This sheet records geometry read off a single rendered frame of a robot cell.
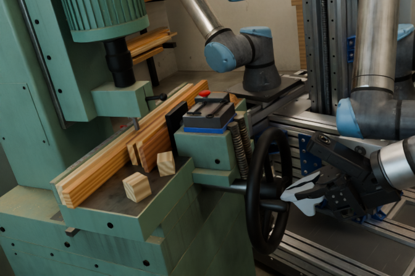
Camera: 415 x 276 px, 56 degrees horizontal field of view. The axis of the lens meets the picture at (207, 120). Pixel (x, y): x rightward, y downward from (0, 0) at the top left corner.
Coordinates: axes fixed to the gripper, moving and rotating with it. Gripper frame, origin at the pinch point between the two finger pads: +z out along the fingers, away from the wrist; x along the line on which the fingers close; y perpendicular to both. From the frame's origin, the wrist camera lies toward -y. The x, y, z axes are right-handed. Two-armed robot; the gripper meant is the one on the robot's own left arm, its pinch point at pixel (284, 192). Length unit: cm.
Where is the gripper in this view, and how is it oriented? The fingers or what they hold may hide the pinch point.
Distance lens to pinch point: 80.1
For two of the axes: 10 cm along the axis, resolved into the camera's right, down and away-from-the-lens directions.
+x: 4.6, -4.0, 7.9
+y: 5.5, 8.3, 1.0
